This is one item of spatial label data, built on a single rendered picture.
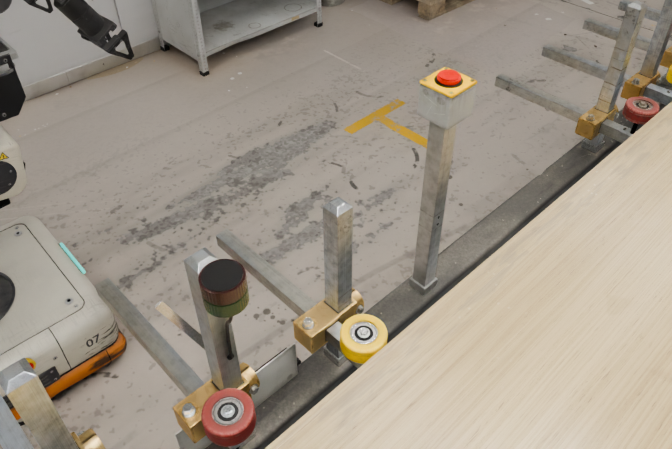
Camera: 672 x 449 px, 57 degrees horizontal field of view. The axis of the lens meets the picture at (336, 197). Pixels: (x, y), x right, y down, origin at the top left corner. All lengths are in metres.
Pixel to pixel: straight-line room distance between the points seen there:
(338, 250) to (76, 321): 1.17
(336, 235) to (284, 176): 1.81
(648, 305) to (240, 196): 1.88
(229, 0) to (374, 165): 1.70
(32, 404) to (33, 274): 1.42
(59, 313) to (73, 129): 1.47
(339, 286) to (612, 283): 0.50
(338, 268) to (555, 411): 0.40
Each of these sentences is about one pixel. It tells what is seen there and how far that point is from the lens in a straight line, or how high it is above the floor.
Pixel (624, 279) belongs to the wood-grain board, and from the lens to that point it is 1.26.
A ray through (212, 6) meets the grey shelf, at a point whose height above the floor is 0.15.
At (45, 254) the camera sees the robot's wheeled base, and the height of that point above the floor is 0.28.
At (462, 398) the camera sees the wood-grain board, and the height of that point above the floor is 0.90.
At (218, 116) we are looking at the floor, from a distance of 3.25.
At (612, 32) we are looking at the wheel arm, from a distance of 2.30.
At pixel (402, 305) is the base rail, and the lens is 1.38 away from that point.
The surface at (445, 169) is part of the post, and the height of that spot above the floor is 1.04.
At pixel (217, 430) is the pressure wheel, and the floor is 0.91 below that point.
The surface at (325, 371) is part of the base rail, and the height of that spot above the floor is 0.70.
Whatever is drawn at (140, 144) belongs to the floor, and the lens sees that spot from 3.14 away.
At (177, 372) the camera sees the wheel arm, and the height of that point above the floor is 0.86.
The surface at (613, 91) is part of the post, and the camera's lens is 1.81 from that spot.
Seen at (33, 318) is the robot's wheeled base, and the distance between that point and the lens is 2.09.
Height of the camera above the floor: 1.76
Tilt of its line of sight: 41 degrees down
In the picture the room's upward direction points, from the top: 1 degrees counter-clockwise
